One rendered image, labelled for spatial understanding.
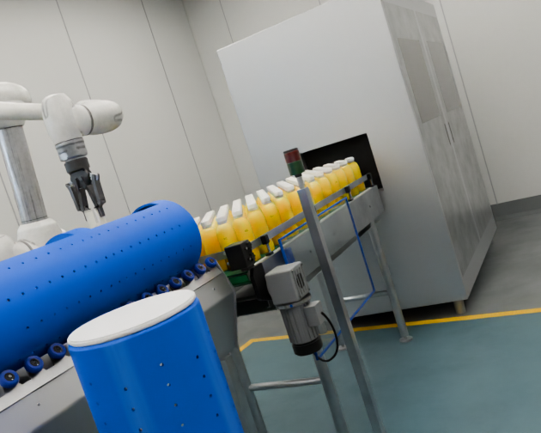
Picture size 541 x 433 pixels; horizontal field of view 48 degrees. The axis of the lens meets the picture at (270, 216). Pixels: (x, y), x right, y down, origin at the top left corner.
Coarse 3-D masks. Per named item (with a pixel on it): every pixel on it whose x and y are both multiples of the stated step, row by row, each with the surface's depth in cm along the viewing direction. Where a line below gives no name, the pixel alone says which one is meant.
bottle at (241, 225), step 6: (234, 216) 227; (240, 216) 227; (234, 222) 226; (240, 222) 226; (246, 222) 227; (234, 228) 226; (240, 228) 225; (246, 228) 226; (240, 234) 226; (246, 234) 226; (252, 234) 228; (240, 240) 226; (252, 240) 227; (252, 252) 227; (258, 252) 229; (258, 258) 228
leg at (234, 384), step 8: (224, 360) 212; (232, 360) 216; (224, 368) 213; (232, 368) 215; (232, 376) 213; (232, 384) 213; (240, 384) 217; (232, 392) 214; (240, 392) 216; (240, 400) 215; (240, 408) 214; (248, 408) 218; (240, 416) 215; (248, 416) 216; (248, 424) 215; (248, 432) 215; (256, 432) 218
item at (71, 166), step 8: (72, 160) 189; (80, 160) 190; (72, 168) 189; (80, 168) 189; (88, 168) 191; (72, 176) 193; (80, 176) 192; (88, 176) 191; (80, 184) 192; (88, 184) 192
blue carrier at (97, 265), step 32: (128, 224) 184; (160, 224) 193; (192, 224) 206; (32, 256) 153; (64, 256) 158; (96, 256) 166; (128, 256) 175; (160, 256) 187; (192, 256) 205; (0, 288) 139; (32, 288) 145; (64, 288) 153; (96, 288) 162; (128, 288) 174; (0, 320) 135; (32, 320) 142; (64, 320) 152; (0, 352) 135; (32, 352) 145
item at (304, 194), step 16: (304, 192) 234; (304, 208) 236; (320, 240) 236; (320, 256) 237; (336, 288) 238; (336, 304) 239; (352, 336) 241; (352, 352) 241; (368, 384) 244; (368, 400) 243; (368, 416) 245; (384, 432) 246
